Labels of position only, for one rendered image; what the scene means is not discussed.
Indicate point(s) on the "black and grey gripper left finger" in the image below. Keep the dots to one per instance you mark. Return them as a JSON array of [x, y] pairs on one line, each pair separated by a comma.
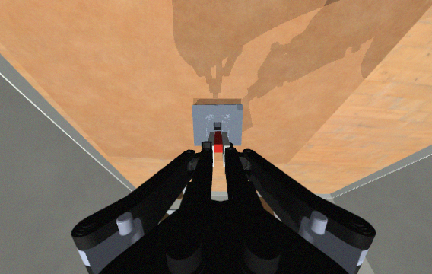
[[104, 235]]

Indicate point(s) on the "red square peg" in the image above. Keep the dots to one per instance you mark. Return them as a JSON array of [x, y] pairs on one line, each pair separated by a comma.
[[218, 145]]

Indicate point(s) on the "grey sloped panel with rectangular hole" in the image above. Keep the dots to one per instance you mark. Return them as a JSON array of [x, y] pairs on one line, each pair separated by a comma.
[[217, 117]]

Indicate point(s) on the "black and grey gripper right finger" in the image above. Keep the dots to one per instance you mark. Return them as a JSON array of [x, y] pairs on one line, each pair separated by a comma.
[[338, 233]]

